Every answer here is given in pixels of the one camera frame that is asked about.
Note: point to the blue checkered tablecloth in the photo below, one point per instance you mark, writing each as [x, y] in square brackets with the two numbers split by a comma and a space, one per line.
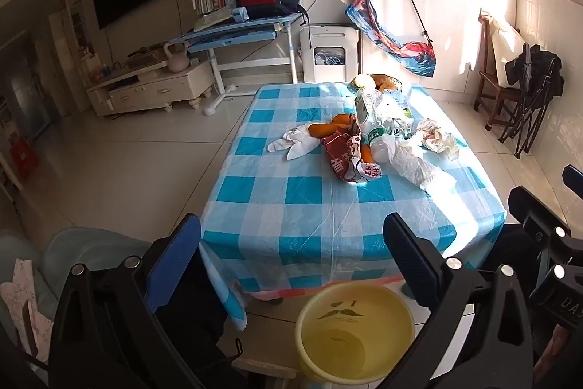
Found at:
[282, 206]

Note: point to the wooden chair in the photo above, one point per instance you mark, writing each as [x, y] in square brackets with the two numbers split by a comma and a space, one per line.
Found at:
[487, 80]

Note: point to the black folding chair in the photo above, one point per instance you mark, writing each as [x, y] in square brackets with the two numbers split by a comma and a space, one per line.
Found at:
[524, 129]

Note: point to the floral pink cloth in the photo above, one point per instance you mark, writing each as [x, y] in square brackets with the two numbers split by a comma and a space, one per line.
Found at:
[22, 307]

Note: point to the pink kettlebell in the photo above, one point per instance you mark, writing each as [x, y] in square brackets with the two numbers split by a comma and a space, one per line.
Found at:
[176, 62]

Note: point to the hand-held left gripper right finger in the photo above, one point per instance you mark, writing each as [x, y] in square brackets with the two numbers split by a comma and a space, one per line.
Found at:
[410, 254]

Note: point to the white display cabinet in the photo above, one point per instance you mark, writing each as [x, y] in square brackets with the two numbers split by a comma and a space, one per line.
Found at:
[68, 42]

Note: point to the light blue small box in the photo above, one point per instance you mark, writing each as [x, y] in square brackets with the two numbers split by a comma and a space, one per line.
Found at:
[239, 13]

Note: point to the colourful printed bag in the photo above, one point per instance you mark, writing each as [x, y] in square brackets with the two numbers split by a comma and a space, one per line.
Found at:
[401, 47]

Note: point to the clear plastic bottle green label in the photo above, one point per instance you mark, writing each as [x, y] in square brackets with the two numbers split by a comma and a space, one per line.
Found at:
[378, 143]

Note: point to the large orange peel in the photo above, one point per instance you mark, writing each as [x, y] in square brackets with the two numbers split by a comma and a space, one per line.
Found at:
[321, 130]

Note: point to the yellow round fruit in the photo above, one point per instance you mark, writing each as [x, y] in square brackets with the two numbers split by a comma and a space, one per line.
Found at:
[364, 81]

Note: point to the white air purifier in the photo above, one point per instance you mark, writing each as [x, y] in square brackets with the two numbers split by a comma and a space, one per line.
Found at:
[328, 51]

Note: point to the dark fruit bowl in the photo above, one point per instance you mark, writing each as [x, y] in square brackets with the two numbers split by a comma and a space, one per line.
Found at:
[397, 86]

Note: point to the white cushion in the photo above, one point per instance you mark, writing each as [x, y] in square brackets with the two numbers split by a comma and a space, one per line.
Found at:
[503, 47]

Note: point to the white television stand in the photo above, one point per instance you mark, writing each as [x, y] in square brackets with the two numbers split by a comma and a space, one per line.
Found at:
[150, 90]

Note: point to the clear plastic packaging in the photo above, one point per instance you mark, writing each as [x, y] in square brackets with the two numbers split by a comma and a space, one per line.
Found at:
[360, 108]

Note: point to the open book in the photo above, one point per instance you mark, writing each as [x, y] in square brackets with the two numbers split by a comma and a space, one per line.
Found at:
[214, 19]

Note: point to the orange round fruit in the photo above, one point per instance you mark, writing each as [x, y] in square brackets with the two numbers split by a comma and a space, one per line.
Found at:
[387, 82]

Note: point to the grey green chair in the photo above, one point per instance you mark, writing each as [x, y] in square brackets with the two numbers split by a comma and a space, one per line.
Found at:
[91, 243]

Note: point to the black jacket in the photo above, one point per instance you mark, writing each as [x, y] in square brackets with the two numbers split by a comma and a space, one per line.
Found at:
[542, 70]

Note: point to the blue white study desk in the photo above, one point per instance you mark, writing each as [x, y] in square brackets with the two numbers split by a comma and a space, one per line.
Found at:
[237, 36]

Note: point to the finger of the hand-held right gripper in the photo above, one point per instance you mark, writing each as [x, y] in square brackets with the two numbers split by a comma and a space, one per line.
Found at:
[573, 175]
[533, 211]

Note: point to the yellow plastic bucket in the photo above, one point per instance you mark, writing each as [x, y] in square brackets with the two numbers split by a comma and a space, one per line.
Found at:
[319, 352]

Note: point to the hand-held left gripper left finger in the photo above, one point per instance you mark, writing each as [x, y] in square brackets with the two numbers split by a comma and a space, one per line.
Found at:
[175, 261]

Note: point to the white plastic bag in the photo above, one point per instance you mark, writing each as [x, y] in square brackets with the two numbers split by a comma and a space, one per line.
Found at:
[419, 170]

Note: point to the red snack wrapper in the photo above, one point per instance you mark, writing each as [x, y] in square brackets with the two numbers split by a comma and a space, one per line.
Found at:
[341, 152]

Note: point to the red stool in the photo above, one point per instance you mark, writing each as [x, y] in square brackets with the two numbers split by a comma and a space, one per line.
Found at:
[22, 156]

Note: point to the dark flat box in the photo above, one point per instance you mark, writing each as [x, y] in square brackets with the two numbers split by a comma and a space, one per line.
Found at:
[145, 57]

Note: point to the large white tissue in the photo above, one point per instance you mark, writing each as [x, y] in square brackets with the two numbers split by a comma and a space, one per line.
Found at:
[296, 143]

